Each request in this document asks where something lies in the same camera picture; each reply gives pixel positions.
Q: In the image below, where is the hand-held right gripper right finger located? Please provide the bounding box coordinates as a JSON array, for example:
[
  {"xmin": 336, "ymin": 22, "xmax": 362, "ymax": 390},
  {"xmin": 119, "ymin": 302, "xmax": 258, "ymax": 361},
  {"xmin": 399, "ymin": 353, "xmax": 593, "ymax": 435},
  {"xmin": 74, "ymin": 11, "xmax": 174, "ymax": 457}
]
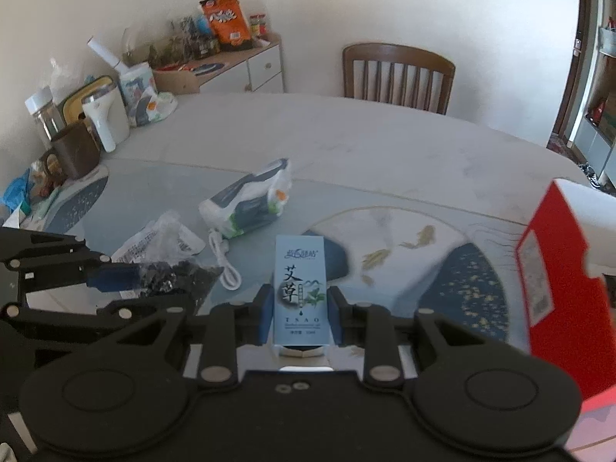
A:
[{"xmin": 327, "ymin": 285, "xmax": 506, "ymax": 390}]

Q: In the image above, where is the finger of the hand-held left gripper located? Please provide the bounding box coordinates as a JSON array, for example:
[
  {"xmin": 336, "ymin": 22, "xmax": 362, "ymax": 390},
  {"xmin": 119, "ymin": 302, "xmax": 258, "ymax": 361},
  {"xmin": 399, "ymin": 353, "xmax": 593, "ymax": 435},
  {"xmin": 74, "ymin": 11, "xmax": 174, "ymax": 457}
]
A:
[
  {"xmin": 0, "ymin": 228, "xmax": 141, "ymax": 295},
  {"xmin": 0, "ymin": 293, "xmax": 196, "ymax": 350}
]

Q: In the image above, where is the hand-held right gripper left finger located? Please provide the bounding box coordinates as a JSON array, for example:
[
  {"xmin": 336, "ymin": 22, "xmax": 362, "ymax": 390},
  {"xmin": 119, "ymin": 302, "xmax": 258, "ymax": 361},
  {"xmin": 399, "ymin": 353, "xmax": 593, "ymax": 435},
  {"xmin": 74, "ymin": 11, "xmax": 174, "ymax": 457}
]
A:
[{"xmin": 103, "ymin": 284, "xmax": 276, "ymax": 390}]

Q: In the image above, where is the light blue carton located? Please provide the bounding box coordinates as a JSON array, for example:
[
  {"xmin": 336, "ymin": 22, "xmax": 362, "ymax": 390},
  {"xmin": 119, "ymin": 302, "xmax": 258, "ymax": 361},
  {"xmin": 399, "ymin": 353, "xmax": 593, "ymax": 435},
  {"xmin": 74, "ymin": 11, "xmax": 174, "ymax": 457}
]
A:
[{"xmin": 268, "ymin": 234, "xmax": 334, "ymax": 360}]

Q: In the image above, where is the clear bag with black contents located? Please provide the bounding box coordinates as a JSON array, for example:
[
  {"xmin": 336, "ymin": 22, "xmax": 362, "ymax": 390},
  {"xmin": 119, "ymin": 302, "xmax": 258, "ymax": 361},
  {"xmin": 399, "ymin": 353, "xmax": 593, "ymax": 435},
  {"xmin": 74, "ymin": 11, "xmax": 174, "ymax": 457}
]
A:
[{"xmin": 110, "ymin": 210, "xmax": 218, "ymax": 300}]

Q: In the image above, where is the red cardboard box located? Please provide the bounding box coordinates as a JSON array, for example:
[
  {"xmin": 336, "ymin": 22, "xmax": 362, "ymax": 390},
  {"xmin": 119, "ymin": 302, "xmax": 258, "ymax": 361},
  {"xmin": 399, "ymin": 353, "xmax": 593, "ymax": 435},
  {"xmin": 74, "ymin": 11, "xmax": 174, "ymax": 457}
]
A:
[{"xmin": 515, "ymin": 178, "xmax": 616, "ymax": 462}]

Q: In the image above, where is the white patterned desktop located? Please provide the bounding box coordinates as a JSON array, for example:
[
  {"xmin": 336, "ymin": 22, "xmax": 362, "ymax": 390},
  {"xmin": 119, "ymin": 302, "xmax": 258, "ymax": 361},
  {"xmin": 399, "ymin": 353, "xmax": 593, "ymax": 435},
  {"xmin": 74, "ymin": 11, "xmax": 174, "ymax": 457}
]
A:
[{"xmin": 0, "ymin": 91, "xmax": 595, "ymax": 462}]

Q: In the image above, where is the pale green plastic utensil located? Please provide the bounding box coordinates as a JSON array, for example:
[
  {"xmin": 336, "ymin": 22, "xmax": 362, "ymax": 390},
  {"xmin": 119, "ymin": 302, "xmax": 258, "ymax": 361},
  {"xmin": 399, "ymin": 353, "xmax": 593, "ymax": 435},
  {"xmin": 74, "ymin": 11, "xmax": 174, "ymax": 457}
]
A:
[{"xmin": 30, "ymin": 187, "xmax": 64, "ymax": 221}]

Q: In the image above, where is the blue plastic bag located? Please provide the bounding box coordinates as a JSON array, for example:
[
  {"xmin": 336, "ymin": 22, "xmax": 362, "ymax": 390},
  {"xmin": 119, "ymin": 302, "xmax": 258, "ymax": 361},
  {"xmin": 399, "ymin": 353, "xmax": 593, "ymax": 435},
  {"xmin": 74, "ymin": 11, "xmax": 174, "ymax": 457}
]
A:
[{"xmin": 2, "ymin": 166, "xmax": 32, "ymax": 211}]

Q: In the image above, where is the bag of red snacks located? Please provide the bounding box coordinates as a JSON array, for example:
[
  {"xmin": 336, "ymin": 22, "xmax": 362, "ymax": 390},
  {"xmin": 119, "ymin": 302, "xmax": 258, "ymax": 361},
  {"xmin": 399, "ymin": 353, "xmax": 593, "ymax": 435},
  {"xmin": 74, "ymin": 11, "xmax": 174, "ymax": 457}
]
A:
[{"xmin": 28, "ymin": 161, "xmax": 55, "ymax": 199}]

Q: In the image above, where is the brown mug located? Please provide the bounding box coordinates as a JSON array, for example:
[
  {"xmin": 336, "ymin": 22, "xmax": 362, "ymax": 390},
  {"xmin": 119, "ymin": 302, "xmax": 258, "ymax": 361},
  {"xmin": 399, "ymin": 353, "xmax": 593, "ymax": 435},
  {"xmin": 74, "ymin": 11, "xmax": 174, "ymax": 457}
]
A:
[{"xmin": 40, "ymin": 122, "xmax": 102, "ymax": 182}]

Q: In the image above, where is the white steel-lined jug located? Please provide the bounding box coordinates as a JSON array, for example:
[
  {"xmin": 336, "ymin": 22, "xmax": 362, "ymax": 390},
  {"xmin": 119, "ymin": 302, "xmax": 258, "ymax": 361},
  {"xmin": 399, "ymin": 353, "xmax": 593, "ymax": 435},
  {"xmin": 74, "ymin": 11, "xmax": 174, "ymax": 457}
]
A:
[{"xmin": 80, "ymin": 81, "xmax": 131, "ymax": 153}]

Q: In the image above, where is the glass jar white lid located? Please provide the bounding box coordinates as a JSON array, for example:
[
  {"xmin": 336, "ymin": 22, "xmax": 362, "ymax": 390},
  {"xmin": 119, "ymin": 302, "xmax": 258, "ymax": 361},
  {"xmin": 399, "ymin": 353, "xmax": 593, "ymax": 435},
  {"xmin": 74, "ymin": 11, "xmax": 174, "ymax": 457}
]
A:
[{"xmin": 24, "ymin": 85, "xmax": 67, "ymax": 150}]

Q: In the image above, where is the soft tissue pack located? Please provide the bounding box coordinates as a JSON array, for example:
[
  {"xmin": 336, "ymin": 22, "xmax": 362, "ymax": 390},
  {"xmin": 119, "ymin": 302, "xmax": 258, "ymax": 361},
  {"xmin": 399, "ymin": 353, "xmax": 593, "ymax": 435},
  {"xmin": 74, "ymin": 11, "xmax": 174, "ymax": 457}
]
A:
[{"xmin": 137, "ymin": 89, "xmax": 178, "ymax": 127}]

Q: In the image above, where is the yellow box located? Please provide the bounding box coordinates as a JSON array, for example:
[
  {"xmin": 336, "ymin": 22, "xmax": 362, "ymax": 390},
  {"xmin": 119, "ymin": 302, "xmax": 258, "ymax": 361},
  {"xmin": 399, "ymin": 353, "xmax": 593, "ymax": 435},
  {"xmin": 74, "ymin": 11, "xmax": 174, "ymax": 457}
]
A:
[{"xmin": 58, "ymin": 75, "xmax": 119, "ymax": 121}]

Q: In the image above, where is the white lint roller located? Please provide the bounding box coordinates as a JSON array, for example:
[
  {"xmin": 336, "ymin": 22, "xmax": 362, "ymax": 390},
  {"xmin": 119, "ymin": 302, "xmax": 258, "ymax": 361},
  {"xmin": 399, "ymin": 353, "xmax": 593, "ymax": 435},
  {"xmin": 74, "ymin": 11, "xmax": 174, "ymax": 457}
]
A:
[{"xmin": 87, "ymin": 35, "xmax": 134, "ymax": 73}]

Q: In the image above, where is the round blue mat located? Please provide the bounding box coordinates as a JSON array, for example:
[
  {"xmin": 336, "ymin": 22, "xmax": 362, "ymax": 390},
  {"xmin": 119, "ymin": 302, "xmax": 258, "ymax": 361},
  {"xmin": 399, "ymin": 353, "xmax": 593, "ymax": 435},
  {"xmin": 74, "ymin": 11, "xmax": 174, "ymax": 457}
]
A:
[{"xmin": 185, "ymin": 60, "xmax": 228, "ymax": 76}]

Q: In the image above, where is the clear display box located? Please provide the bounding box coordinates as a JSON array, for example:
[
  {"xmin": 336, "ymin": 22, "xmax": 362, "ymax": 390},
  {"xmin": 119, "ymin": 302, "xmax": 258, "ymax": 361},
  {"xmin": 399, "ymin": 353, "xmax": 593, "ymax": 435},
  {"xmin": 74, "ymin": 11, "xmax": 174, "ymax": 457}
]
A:
[{"xmin": 122, "ymin": 14, "xmax": 219, "ymax": 66}]

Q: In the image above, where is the white side cabinet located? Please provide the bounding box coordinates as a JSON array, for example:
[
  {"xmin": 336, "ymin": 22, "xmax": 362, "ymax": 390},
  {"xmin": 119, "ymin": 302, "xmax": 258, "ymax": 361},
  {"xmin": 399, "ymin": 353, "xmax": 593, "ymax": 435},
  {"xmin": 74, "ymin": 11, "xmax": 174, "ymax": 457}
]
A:
[{"xmin": 153, "ymin": 33, "xmax": 286, "ymax": 95}]

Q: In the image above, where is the brown wooden chair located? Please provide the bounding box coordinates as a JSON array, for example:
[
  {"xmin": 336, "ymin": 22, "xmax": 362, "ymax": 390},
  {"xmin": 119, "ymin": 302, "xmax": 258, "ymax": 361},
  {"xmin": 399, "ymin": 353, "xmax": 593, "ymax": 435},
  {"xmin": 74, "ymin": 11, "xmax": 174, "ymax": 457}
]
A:
[{"xmin": 342, "ymin": 43, "xmax": 456, "ymax": 116}]

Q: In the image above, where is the orange snack bag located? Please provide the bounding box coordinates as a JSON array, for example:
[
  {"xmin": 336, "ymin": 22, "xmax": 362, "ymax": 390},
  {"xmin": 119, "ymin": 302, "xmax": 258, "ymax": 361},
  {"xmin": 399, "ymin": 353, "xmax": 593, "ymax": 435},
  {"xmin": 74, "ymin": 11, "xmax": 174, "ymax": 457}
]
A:
[{"xmin": 199, "ymin": 0, "xmax": 254, "ymax": 52}]

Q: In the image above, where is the white charging cable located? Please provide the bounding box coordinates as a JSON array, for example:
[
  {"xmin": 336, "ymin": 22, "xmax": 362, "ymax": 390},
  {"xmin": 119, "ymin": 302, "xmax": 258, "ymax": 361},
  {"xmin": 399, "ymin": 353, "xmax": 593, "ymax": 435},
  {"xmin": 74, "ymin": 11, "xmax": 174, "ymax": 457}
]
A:
[{"xmin": 208, "ymin": 229, "xmax": 243, "ymax": 292}]

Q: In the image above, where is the grey wall cabinet unit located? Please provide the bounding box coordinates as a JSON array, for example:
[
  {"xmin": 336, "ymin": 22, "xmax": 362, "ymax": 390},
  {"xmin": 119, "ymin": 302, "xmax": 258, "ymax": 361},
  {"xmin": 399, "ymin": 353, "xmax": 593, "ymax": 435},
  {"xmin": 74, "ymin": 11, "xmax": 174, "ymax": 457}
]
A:
[{"xmin": 547, "ymin": 0, "xmax": 616, "ymax": 194}]

